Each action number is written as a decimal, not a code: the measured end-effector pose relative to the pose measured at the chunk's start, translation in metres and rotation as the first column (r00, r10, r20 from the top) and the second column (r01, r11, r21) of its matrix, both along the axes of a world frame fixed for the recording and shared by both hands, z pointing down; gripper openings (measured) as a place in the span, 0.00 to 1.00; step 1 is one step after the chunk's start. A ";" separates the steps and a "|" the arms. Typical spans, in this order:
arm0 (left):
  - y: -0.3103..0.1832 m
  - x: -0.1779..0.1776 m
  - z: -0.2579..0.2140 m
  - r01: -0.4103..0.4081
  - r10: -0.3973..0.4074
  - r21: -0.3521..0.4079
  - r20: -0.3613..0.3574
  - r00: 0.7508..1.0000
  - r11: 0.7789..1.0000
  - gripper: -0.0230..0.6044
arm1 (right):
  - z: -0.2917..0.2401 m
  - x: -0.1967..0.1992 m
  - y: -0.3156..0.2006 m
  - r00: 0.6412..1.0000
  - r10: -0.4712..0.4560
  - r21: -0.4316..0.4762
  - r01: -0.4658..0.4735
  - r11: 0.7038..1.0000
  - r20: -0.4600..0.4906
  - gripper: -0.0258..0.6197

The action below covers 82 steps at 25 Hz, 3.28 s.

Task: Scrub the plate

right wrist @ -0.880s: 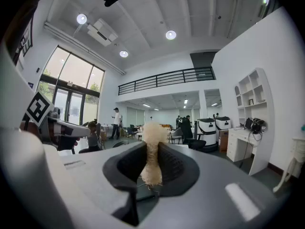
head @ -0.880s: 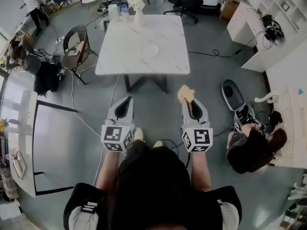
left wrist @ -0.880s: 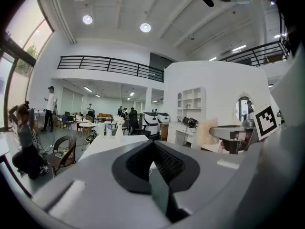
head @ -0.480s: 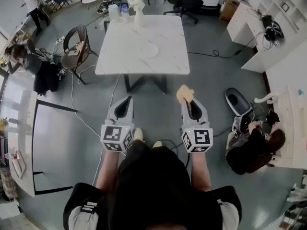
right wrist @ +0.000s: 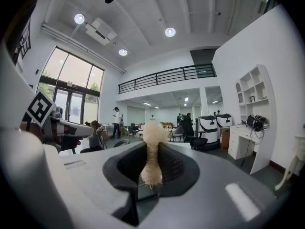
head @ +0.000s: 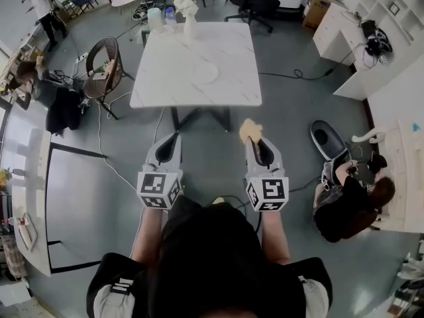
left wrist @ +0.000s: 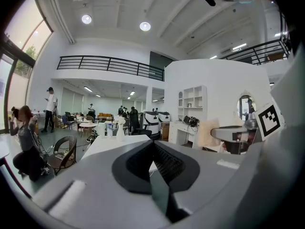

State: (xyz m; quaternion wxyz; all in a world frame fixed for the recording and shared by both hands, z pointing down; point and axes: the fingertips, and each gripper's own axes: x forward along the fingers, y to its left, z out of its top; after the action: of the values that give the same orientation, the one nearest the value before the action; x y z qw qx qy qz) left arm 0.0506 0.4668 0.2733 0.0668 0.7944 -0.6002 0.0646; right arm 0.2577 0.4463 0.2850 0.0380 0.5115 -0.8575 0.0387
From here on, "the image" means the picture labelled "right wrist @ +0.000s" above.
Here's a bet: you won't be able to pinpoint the brown cardboard box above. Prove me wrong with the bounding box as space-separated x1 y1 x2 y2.
220 127 231 150

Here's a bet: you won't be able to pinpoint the black device with cables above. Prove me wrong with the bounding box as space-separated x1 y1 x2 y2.
246 114 269 133

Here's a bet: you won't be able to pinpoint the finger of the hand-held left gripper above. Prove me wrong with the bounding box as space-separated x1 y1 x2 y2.
59 120 94 137

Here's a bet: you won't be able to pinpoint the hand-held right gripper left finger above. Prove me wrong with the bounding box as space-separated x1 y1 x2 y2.
59 141 147 225

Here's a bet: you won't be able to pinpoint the glass entrance doors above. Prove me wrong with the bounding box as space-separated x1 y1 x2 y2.
36 46 105 126

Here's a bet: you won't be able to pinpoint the white and black mobile robot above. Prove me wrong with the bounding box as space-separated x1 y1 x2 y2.
197 115 220 150
215 113 233 129

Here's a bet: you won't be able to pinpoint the grey chair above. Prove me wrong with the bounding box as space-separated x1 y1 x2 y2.
170 125 186 143

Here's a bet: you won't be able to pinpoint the black office chair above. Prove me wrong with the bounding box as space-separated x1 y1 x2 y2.
190 130 209 150

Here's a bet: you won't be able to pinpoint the black balcony railing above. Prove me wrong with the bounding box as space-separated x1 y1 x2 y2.
118 64 217 95

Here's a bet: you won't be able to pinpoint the white dressing table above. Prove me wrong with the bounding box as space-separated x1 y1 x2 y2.
274 135 305 192

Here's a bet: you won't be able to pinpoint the white ceiling air conditioner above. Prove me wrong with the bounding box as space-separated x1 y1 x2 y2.
85 17 118 45

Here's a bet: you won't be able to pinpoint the white shelf cabinet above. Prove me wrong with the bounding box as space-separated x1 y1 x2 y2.
235 64 277 175

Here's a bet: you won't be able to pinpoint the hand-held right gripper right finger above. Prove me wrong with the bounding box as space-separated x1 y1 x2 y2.
140 142 277 229

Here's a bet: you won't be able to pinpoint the white desk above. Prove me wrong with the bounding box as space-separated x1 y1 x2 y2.
228 125 265 161

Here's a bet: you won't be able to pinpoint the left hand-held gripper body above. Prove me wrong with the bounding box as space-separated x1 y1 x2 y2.
25 91 79 153

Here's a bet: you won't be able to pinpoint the cream fluffy brush piece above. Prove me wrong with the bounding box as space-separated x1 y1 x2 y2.
140 120 169 189

